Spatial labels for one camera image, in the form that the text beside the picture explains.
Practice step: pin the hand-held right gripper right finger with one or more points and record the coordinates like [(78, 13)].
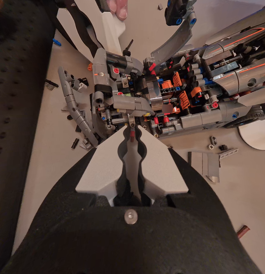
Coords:
[(164, 171)]

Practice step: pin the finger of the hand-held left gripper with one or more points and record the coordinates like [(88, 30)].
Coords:
[(111, 27), (70, 30)]

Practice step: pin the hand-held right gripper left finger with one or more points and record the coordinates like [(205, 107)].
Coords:
[(96, 171)]

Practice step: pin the grey lego car model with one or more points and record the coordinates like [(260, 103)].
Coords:
[(198, 119)]

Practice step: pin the grey lego panel strip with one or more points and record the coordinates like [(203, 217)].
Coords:
[(69, 94)]

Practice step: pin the blue lego pin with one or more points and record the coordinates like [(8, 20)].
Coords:
[(56, 42)]

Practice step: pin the thin black lego rod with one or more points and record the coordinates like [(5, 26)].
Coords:
[(128, 47)]

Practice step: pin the grey lego connector assembly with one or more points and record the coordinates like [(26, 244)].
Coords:
[(86, 143)]

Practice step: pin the black lego pin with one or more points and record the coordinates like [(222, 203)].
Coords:
[(75, 143)]

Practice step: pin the orange lego pin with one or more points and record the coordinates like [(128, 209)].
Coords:
[(89, 66)]

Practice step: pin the grey lego tile panel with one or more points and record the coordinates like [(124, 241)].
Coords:
[(209, 166)]

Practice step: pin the black lego tile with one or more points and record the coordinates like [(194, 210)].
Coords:
[(78, 128)]

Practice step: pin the black lego slope piece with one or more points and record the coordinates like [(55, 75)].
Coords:
[(83, 81)]

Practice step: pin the grey lego cross-hole beam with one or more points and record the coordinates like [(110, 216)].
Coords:
[(213, 140)]

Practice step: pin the grey studded lego plate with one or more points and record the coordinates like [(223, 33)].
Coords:
[(82, 113)]

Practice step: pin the small grey lego plate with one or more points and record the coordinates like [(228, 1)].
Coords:
[(50, 86)]

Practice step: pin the black lego block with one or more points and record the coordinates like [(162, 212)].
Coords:
[(223, 147)]

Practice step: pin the brown lego axle pin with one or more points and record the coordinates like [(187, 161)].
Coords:
[(243, 231)]

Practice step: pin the dark perforated panel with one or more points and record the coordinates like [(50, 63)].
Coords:
[(17, 107)]

